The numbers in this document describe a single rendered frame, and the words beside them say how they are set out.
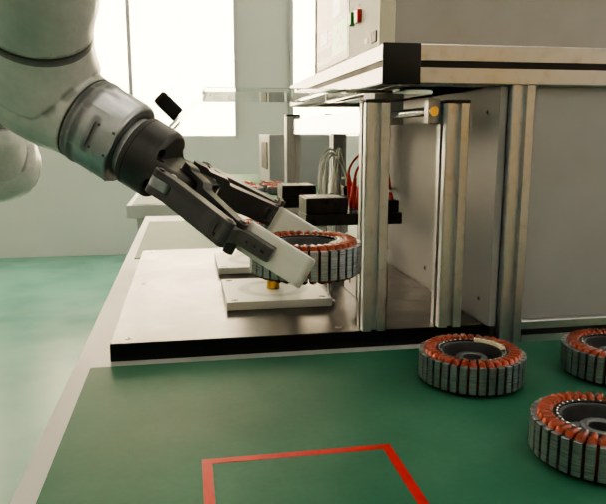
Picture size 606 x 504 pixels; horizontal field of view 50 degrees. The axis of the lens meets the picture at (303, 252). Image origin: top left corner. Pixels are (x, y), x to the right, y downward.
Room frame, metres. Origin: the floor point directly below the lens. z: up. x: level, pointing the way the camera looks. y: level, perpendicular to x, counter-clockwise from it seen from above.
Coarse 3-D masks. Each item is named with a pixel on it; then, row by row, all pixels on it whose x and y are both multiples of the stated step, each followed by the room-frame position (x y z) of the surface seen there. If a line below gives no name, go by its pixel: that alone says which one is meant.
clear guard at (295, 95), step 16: (208, 96) 0.86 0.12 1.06; (224, 96) 0.86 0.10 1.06; (240, 96) 0.86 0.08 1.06; (256, 96) 0.86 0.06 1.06; (272, 96) 0.86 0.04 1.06; (288, 96) 0.86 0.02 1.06; (304, 96) 0.86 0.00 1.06; (320, 96) 0.86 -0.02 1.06; (336, 96) 0.86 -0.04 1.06; (352, 96) 0.86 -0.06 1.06; (368, 96) 0.86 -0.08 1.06; (384, 96) 0.86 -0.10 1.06; (400, 96) 0.86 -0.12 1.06; (416, 96) 0.86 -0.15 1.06
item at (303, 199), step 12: (300, 204) 0.99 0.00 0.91; (312, 204) 0.95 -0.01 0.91; (324, 204) 0.95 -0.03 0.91; (336, 204) 0.95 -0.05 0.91; (300, 216) 0.99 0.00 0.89; (312, 216) 0.95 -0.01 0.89; (324, 216) 0.95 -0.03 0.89; (336, 216) 0.95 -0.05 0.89; (348, 216) 0.95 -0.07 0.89; (396, 216) 0.97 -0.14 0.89; (324, 228) 0.95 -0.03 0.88
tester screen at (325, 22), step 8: (320, 0) 1.27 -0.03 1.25; (328, 0) 1.20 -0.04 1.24; (320, 8) 1.27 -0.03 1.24; (328, 8) 1.20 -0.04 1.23; (320, 16) 1.27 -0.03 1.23; (328, 16) 1.20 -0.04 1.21; (336, 16) 1.14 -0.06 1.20; (344, 16) 1.08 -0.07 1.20; (320, 24) 1.27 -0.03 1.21; (328, 24) 1.20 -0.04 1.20; (320, 32) 1.27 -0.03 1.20; (328, 32) 1.20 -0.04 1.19; (320, 40) 1.27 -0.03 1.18; (328, 40) 1.20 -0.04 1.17; (320, 48) 1.27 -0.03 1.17; (336, 56) 1.13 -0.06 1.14; (320, 64) 1.27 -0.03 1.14
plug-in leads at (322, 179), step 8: (336, 152) 1.25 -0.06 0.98; (320, 160) 1.26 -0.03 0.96; (328, 160) 1.22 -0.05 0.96; (336, 160) 1.25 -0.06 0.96; (344, 160) 1.25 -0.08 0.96; (320, 168) 1.23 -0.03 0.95; (344, 168) 1.25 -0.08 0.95; (320, 176) 1.23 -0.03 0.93; (336, 176) 1.22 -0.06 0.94; (320, 184) 1.23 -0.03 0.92; (336, 184) 1.22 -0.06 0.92; (320, 192) 1.23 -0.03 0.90; (336, 192) 1.22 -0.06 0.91; (344, 192) 1.25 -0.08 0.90
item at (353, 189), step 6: (348, 168) 1.02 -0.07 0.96; (348, 174) 1.02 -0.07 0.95; (354, 174) 1.00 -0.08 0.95; (348, 180) 1.02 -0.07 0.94; (354, 180) 1.00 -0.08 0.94; (348, 186) 1.01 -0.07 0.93; (354, 186) 0.99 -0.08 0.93; (390, 186) 0.98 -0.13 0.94; (348, 192) 1.01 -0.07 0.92; (354, 192) 0.99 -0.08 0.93; (390, 192) 0.98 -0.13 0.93; (348, 198) 1.01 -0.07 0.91; (354, 198) 0.99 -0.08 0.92; (390, 198) 0.98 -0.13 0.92; (348, 204) 1.01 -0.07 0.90; (354, 204) 0.99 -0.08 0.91; (390, 204) 0.97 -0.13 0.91; (396, 204) 0.97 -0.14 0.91; (348, 210) 1.00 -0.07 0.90; (354, 210) 0.97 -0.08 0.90; (390, 210) 0.97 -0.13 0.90; (396, 210) 0.97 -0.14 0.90
